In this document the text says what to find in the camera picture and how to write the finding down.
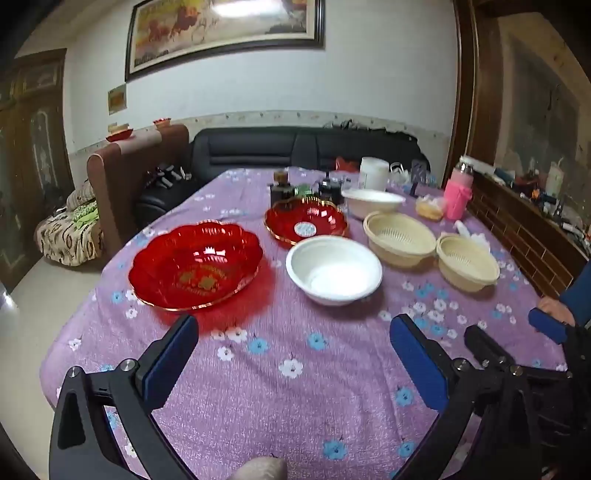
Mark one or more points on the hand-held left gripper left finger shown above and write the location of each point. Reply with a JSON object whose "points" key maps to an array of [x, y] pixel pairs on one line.
{"points": [[171, 360]]}

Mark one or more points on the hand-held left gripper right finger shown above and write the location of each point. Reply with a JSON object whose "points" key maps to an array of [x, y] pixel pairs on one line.
{"points": [[418, 364]]}

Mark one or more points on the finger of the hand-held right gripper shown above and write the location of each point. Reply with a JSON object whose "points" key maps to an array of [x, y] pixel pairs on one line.
{"points": [[485, 344], [547, 325]]}

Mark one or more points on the white bowl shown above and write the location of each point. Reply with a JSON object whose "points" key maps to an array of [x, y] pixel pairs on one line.
{"points": [[332, 267], [374, 198]]}

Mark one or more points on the person's right forearm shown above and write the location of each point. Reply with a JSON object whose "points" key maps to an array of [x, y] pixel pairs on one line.
{"points": [[579, 288]]}

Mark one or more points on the person's right hand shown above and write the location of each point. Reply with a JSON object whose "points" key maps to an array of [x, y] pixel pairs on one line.
{"points": [[556, 309]]}

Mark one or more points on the small cream colander bowl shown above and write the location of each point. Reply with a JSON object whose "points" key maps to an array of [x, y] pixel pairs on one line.
{"points": [[466, 258]]}

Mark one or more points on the large red glass bowl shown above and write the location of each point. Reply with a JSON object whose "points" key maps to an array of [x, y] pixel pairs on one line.
{"points": [[194, 267]]}

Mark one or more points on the wooden side cabinet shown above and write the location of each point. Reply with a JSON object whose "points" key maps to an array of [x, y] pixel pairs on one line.
{"points": [[517, 221]]}

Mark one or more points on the purple floral tablecloth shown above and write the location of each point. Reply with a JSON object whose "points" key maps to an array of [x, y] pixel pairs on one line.
{"points": [[295, 332]]}

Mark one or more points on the large cream colander bowl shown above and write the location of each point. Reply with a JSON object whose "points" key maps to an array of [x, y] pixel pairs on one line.
{"points": [[397, 235]]}

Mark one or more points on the bread in plastic bag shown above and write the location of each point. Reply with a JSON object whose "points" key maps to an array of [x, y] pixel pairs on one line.
{"points": [[429, 210]]}

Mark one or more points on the white bottle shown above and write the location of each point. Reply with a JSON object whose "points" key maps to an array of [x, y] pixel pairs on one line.
{"points": [[555, 180]]}

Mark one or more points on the bottle with pink knit sleeve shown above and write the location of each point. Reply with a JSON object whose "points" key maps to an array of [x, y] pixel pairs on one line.
{"points": [[457, 194]]}

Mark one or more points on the patterned blanket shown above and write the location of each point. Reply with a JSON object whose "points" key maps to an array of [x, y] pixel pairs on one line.
{"points": [[69, 235]]}

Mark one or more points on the brown chair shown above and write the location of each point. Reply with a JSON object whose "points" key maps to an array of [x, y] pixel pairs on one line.
{"points": [[120, 184]]}

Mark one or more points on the small red gold-rimmed plate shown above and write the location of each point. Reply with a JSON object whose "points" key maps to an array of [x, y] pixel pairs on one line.
{"points": [[304, 217]]}

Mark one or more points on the clear plastic bag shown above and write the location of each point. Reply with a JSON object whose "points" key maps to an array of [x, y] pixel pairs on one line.
{"points": [[400, 173]]}

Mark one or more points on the black glass teapot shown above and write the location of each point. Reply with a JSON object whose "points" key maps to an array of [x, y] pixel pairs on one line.
{"points": [[329, 190]]}

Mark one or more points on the white plastic jar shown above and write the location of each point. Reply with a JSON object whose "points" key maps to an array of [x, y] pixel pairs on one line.
{"points": [[373, 173]]}

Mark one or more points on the black box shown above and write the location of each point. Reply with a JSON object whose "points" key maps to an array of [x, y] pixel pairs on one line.
{"points": [[280, 191]]}

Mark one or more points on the green packet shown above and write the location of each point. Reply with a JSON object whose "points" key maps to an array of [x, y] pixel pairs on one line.
{"points": [[304, 189]]}

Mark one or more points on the red plastic bag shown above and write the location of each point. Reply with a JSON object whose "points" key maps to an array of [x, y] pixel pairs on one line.
{"points": [[347, 165]]}

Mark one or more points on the black leather sofa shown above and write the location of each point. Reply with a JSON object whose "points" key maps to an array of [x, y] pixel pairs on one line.
{"points": [[258, 147]]}

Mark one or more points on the wooden wardrobe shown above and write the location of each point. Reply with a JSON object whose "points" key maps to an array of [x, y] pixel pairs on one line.
{"points": [[27, 161]]}

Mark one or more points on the framed painting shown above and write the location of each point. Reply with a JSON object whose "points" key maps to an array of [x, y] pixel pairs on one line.
{"points": [[221, 32]]}

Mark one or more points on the wooden door frame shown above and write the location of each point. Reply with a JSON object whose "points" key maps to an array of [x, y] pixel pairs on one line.
{"points": [[480, 83]]}

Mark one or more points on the small yellow wall picture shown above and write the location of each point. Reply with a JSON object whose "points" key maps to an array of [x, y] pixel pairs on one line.
{"points": [[117, 99]]}

